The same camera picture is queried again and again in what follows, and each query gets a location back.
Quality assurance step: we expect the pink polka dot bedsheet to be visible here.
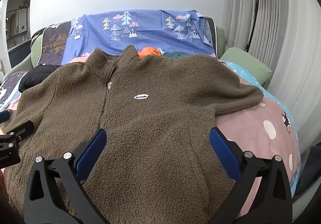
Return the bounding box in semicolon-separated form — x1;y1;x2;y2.
0;73;301;197

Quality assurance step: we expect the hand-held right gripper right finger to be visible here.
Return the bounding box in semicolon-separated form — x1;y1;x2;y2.
209;127;294;224

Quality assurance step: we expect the orange puffer jacket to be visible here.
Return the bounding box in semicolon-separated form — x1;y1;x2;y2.
137;47;163;59

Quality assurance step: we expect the green pillow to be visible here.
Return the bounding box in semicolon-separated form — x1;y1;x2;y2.
219;47;272;86

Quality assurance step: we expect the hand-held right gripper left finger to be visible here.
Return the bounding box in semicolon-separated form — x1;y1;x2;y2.
24;128;111;224

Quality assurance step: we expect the pink quilted jacket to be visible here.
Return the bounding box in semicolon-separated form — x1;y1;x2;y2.
69;52;93;65

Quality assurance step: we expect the person's left forearm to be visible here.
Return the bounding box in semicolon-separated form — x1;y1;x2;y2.
0;167;8;204

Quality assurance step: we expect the black puffer jacket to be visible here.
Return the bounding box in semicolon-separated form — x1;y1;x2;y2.
19;64;62;94

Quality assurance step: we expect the dark teal garment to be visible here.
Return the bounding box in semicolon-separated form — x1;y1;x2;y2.
163;51;192;59

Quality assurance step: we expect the brown fleece jacket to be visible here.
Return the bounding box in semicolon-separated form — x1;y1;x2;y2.
0;45;264;224

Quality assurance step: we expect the white arched mirror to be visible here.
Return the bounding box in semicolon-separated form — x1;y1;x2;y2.
0;0;37;70

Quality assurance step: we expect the blue tree-print sheet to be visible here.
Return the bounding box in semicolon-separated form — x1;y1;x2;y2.
61;9;217;65

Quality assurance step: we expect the grey curtain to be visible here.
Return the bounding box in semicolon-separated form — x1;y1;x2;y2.
226;0;321;154

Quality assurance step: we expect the dark tree-print throw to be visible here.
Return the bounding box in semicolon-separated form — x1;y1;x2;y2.
0;21;72;111

